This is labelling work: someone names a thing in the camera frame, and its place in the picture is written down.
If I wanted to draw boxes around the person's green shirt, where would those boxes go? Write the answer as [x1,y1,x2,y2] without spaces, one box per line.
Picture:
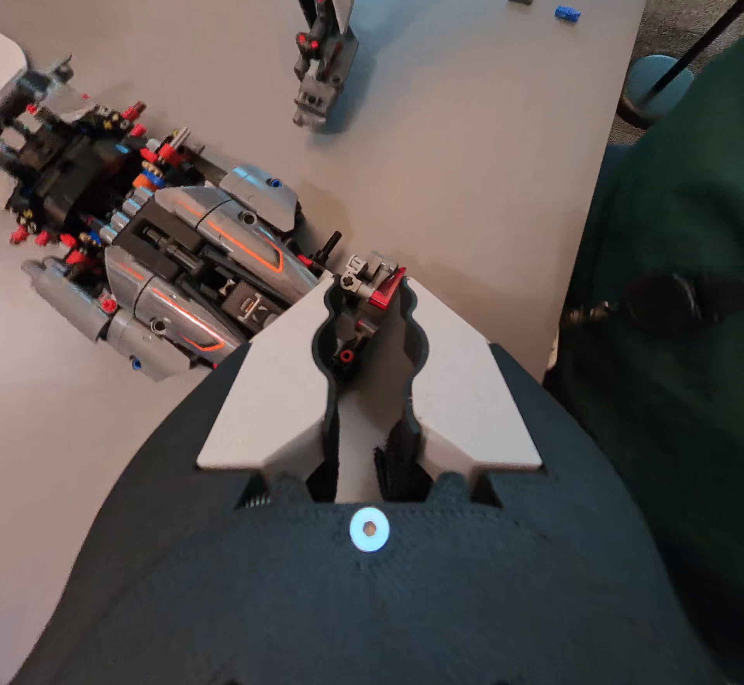
[543,40,744,685]

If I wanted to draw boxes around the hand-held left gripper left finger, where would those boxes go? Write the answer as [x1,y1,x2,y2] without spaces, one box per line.
[196,275,341,502]

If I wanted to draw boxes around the grey black lego car model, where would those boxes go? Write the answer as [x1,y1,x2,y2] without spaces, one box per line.
[0,54,408,386]

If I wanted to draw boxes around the round grey pole base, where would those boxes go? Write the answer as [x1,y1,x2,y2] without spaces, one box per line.
[616,0,744,129]

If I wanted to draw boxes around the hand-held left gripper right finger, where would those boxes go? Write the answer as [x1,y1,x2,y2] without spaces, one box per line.
[374,277,544,502]

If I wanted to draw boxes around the black shoulder strap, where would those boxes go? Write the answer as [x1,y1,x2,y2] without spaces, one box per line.
[561,272,744,337]

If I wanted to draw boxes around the grey lego subassembly red pins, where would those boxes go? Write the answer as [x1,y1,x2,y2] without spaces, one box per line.
[292,0,359,129]

